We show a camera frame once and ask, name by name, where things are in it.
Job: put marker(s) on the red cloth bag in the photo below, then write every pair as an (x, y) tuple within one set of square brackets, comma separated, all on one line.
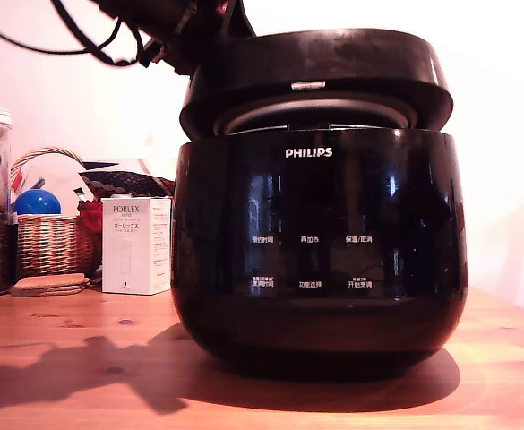
[(90, 224)]

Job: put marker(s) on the white Porlex box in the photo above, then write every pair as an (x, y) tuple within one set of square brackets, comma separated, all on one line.
[(131, 251)]

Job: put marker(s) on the blue ball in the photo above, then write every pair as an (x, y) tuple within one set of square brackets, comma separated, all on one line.
[(37, 203)]

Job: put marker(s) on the cork coaster stack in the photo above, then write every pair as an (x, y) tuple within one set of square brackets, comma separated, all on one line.
[(48, 285)]

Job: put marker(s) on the black Philips rice cooker body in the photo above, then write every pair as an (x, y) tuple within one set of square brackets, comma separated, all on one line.
[(320, 251)]

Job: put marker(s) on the black rice cooker lid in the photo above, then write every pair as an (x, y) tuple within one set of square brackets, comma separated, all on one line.
[(324, 80)]

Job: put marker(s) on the white paper sheet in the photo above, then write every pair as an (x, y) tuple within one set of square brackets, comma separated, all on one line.
[(55, 177)]

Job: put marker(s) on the dark dotted patterned cloth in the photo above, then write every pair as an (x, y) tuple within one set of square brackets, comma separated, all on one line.
[(127, 183)]

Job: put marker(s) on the white tissue pack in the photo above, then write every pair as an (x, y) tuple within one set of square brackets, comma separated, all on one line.
[(158, 154)]

